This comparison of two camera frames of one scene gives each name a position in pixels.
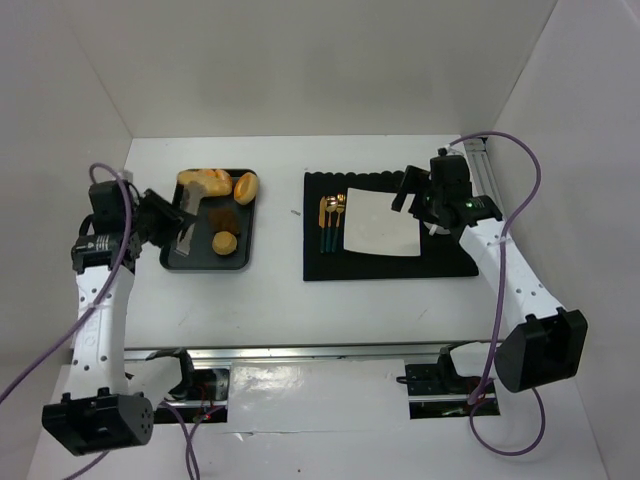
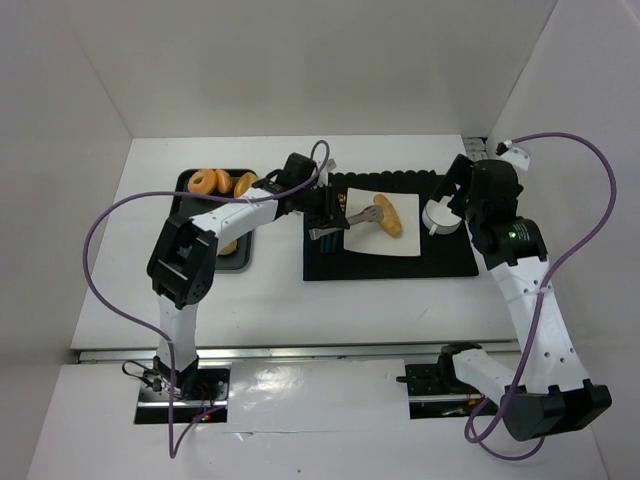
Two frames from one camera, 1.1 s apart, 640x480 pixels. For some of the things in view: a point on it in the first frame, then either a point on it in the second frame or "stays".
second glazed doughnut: (223, 184) stays
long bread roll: (216, 182) → (390, 221)
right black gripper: (413, 181) → (455, 180)
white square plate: (373, 226) stays
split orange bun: (245, 188) stays
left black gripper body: (163, 215) → (327, 211)
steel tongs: (189, 200) → (373, 213)
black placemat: (441, 255) stays
